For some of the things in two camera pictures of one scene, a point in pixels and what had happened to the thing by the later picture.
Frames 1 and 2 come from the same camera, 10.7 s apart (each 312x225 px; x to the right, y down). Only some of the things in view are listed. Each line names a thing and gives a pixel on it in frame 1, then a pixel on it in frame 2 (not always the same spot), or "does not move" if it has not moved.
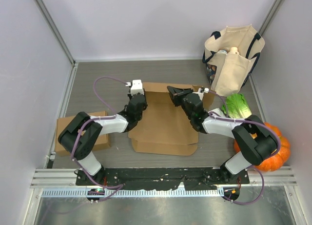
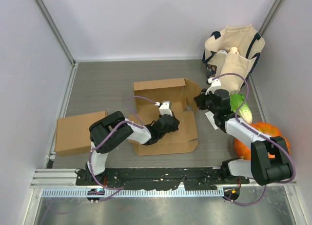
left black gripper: [146, 105] → [175, 124]
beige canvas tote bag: [229, 58] does not move
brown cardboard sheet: [165, 128] does not move
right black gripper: [180, 92] → [200, 99]
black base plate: [165, 178] does not move
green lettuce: [237, 107] does not move
